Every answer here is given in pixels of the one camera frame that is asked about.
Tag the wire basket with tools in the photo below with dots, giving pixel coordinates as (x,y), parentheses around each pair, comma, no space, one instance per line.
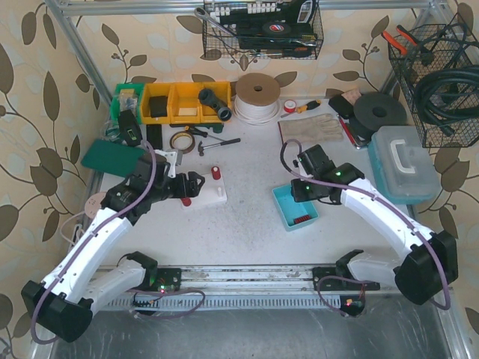
(251,30)

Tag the black green meter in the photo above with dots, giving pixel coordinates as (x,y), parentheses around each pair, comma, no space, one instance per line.
(129,128)

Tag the brown tape roll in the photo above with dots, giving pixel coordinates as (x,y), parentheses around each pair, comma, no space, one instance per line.
(182,141)

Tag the white cable spool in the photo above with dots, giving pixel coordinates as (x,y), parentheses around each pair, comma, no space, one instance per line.
(257,100)

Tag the orange handled pliers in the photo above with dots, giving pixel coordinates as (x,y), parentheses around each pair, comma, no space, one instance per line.
(403,34)

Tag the green bin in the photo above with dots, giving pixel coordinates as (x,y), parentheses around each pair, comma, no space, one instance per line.
(126,97)

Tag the teal plastic tray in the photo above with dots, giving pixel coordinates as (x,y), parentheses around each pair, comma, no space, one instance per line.
(288,209)

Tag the black filament spool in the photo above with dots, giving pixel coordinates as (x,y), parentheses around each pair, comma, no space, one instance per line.
(375,110)

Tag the grey pipe fitting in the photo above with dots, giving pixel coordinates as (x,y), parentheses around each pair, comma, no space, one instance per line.
(208,98)

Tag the yellow bin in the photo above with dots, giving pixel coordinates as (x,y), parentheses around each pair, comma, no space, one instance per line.
(223,91)
(154,108)
(183,103)

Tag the white peg board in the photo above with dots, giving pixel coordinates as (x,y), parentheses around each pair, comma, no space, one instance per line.
(212,193)

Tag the canvas work glove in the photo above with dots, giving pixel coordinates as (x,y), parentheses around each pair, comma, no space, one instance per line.
(316,129)

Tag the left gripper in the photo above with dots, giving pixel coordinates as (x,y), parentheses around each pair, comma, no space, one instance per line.
(185,185)

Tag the sanding disc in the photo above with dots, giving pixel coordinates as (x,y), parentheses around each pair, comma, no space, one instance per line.
(93,204)

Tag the claw hammer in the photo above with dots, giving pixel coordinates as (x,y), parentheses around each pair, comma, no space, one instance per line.
(202,148)

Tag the clear teal toolbox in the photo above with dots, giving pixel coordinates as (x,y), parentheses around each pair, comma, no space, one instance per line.
(402,168)

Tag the black sanding block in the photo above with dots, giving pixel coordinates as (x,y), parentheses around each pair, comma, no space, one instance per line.
(342,106)

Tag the black ribbed block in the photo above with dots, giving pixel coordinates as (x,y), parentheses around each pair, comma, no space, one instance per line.
(154,136)

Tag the green flat case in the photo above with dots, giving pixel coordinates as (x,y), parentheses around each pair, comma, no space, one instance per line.
(111,158)

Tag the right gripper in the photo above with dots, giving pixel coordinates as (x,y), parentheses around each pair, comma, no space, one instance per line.
(310,159)

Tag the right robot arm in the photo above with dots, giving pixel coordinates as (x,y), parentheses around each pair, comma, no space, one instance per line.
(426,262)

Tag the red utility knife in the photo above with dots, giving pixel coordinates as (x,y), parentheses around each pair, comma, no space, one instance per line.
(355,140)

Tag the red white tape roll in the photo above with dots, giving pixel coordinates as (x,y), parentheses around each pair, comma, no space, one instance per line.
(289,106)

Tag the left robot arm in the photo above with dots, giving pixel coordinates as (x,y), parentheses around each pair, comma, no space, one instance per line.
(67,299)

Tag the wire basket with hoses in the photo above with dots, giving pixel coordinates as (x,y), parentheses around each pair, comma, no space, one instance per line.
(439,80)

